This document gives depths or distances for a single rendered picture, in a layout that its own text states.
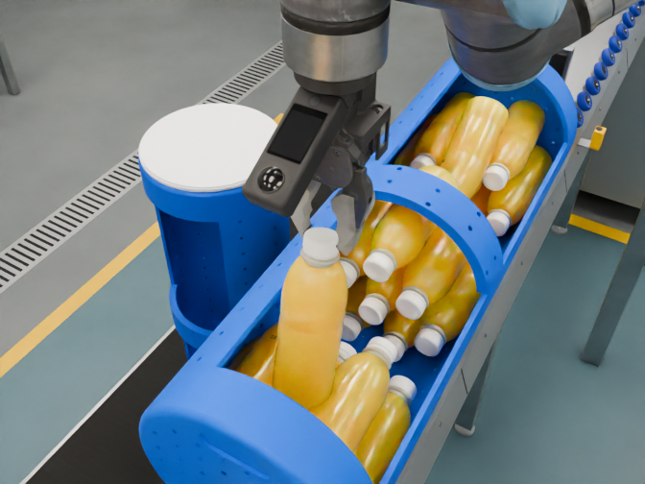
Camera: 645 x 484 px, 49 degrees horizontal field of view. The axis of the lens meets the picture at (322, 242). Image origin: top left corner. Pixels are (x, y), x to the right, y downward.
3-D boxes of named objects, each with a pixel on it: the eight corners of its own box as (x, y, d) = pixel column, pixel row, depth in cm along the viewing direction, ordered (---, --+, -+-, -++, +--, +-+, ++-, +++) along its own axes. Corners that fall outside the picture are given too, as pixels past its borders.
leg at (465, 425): (477, 424, 211) (516, 278, 168) (469, 440, 207) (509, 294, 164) (459, 416, 213) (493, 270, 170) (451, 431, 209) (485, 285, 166)
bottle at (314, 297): (266, 400, 82) (280, 263, 72) (279, 361, 88) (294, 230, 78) (327, 412, 81) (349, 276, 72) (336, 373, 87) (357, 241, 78)
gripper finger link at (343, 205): (390, 233, 77) (380, 160, 71) (364, 268, 73) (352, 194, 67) (364, 228, 78) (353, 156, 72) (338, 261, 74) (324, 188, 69)
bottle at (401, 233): (411, 193, 112) (356, 268, 100) (418, 158, 107) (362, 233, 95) (452, 210, 110) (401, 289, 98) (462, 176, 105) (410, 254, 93)
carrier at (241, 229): (221, 350, 212) (176, 431, 192) (180, 96, 151) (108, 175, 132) (311, 377, 205) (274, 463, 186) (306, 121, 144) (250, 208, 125)
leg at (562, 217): (568, 228, 273) (615, 84, 229) (564, 237, 269) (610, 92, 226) (553, 223, 275) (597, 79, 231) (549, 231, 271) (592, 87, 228)
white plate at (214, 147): (180, 92, 150) (181, 97, 151) (109, 169, 131) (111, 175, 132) (304, 117, 143) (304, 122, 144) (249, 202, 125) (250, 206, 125)
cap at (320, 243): (298, 259, 74) (299, 245, 73) (305, 241, 77) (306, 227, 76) (335, 266, 73) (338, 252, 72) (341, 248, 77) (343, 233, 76)
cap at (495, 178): (483, 165, 119) (479, 171, 117) (505, 162, 116) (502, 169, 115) (489, 184, 120) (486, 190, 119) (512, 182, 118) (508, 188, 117)
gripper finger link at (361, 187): (378, 224, 70) (368, 147, 65) (371, 233, 69) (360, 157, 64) (337, 215, 72) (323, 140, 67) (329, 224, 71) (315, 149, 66)
